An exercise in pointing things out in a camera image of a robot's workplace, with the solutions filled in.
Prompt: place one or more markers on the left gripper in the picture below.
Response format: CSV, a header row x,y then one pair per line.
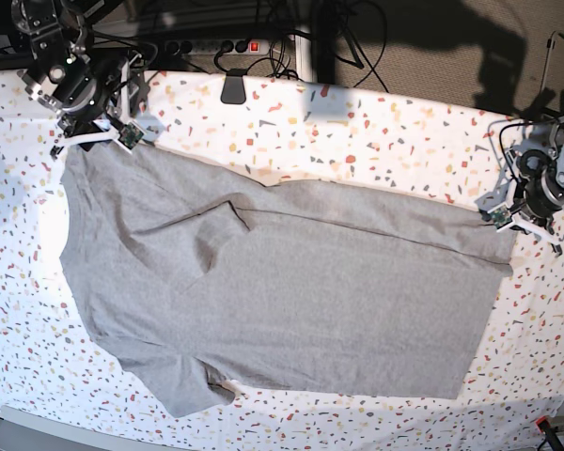
x,y
527,185

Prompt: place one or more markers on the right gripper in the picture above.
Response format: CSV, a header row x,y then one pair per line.
x,y
107,99

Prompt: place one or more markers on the grey T-shirt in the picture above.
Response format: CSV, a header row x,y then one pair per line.
x,y
192,275

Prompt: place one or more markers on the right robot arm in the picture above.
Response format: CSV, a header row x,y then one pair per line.
x,y
65,46

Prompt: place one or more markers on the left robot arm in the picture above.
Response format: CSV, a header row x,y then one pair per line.
x,y
545,133

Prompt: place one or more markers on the white power strip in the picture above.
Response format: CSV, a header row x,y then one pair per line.
x,y
176,47

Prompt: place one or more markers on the black table clamp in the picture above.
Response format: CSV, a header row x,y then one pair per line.
x,y
233,92

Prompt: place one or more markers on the red black spring clamp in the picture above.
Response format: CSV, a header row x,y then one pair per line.
x,y
552,432

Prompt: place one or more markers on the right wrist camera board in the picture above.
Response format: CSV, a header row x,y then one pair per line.
x,y
129,136

